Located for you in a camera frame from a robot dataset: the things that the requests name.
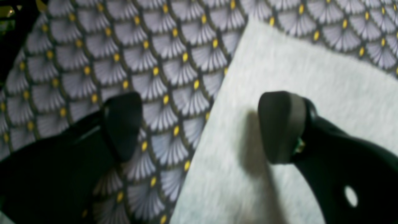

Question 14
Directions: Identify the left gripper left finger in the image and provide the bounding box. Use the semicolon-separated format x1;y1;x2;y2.
1;92;143;224

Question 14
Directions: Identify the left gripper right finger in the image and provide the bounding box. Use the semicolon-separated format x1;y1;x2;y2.
257;91;398;224

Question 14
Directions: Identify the light grey T-shirt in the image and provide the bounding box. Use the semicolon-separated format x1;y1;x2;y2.
171;20;397;224

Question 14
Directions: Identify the fan-patterned table cloth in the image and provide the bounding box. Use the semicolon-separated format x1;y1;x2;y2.
1;0;397;224

